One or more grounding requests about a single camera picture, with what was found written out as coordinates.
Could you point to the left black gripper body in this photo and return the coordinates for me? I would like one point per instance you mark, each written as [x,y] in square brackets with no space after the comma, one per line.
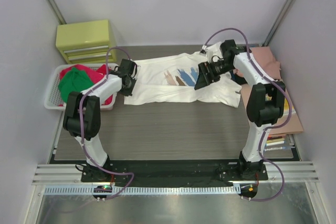
[128,84]

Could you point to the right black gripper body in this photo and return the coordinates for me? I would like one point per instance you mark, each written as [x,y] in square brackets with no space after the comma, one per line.
[207,71]

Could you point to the white printed t shirt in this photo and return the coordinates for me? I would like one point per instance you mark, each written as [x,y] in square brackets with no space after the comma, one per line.
[173,78]

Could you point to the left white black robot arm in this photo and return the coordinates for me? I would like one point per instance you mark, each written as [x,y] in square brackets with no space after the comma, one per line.
[82,117]

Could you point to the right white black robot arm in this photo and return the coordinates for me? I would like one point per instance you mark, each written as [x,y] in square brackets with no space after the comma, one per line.
[265,104]

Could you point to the black folded t shirt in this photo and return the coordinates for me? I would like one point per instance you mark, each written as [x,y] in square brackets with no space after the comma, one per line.
[237,79]

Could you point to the red t shirt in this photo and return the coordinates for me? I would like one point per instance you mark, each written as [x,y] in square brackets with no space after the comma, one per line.
[78,78]

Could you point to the yellow-green drawer box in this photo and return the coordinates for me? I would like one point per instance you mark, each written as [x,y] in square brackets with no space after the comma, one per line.
[86,42]

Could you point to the green t shirt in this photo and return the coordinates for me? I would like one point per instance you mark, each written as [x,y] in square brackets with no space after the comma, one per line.
[73,80]

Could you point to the pink folded t shirt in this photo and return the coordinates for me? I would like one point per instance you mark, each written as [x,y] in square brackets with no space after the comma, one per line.
[267,61]

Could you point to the white plastic basket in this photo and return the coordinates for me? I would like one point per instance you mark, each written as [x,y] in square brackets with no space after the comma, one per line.
[53,100]

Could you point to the yellow picture book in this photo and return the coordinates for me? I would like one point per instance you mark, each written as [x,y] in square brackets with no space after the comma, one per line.
[286,106]

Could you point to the red marker pen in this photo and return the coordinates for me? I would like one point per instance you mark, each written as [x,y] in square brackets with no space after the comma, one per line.
[278,137]

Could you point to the yellow marker pen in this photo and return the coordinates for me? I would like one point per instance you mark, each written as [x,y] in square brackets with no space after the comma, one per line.
[275,141]

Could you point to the brown cardboard sheet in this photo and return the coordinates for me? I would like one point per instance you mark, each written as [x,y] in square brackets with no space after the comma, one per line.
[292,127]

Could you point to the dark blue marker pen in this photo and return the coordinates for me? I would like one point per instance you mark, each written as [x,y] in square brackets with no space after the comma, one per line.
[279,148]

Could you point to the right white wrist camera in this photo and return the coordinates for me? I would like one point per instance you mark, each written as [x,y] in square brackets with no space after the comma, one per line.
[206,53]

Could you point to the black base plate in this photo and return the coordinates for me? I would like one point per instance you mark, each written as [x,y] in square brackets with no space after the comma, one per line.
[172,173]

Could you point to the white slotted cable duct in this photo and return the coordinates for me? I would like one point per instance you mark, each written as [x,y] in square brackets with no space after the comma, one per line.
[105,190]

